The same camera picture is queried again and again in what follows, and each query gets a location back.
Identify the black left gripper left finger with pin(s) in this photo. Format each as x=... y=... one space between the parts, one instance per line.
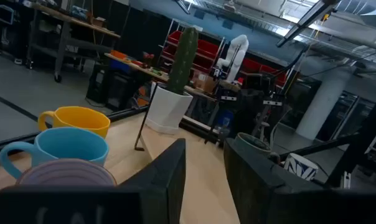
x=82 y=205

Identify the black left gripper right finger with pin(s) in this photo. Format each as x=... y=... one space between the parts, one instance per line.
x=284 y=205

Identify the lilac ribbed mug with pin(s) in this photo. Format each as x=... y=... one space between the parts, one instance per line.
x=66 y=174

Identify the white patterned mug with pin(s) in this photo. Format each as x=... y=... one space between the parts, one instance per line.
x=300 y=168

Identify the blue mug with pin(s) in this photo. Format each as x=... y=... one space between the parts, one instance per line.
x=66 y=146

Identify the yellow mug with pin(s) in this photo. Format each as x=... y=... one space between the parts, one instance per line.
x=79 y=119

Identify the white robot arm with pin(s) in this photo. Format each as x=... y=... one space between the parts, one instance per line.
x=237 y=53

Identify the cardboard box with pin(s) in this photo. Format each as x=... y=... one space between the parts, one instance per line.
x=203 y=82

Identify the white column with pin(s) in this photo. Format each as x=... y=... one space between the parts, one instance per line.
x=322 y=109

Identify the red bin storage rack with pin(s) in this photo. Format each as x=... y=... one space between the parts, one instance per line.
x=206 y=49

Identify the green cactus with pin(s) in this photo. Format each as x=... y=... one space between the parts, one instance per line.
x=183 y=62

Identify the white hexagonal planter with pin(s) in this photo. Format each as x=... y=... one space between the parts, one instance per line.
x=167 y=109

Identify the black overhead rig beam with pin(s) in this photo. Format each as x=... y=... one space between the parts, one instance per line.
x=309 y=18

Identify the black computer tower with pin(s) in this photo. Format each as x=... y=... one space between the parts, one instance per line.
x=96 y=84

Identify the cluttered wooden workbench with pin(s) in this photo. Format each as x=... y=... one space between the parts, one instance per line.
x=135 y=67

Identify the wooden top workbench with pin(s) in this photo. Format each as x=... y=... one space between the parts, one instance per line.
x=91 y=27

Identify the small monitor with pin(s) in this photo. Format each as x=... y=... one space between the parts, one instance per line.
x=5 y=14

